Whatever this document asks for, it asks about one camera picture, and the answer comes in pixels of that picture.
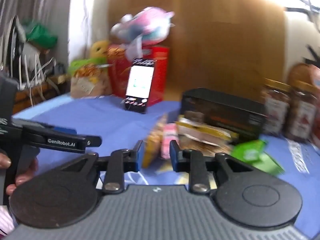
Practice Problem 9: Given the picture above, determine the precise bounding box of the blue printed tablecloth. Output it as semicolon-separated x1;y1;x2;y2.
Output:
16;95;319;237

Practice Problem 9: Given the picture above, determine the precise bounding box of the person's left hand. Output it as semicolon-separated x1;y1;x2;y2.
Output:
0;152;39;196

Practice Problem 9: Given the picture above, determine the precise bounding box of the yellow brown snack packet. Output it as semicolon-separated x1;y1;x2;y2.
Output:
176;115;239;157

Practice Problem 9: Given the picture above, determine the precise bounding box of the yellow duck plush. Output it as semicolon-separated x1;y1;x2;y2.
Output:
89;40;109;58

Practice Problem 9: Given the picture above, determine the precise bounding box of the light green snack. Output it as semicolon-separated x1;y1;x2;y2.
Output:
231;140;285;176

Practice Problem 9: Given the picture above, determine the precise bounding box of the green brown snack bag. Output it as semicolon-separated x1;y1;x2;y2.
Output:
68;58;112;99

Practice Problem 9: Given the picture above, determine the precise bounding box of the nut jar gold lid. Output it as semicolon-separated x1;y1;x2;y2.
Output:
261;79;291;136
284;80;318;142

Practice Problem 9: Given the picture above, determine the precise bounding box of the pink snack box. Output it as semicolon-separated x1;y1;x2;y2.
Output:
161;123;179;159

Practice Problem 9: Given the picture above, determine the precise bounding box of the pink blue plush toy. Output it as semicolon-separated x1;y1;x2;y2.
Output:
110;7;175;61

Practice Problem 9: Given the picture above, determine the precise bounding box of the white cables bundle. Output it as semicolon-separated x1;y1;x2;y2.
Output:
10;52;58;106

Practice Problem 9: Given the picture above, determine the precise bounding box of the black smartphone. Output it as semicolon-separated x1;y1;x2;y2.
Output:
124;59;155;114

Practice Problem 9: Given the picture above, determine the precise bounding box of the round wooden board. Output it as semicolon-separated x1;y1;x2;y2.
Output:
287;63;313;86

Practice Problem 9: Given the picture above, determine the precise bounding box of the black sheep tin box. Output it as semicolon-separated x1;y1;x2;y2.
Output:
180;88;266;142

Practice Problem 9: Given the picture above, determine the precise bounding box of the green cloth bag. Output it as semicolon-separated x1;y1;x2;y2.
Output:
22;20;58;50

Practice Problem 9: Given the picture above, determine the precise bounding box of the red gift box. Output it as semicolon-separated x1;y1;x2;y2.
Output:
107;44;169;107

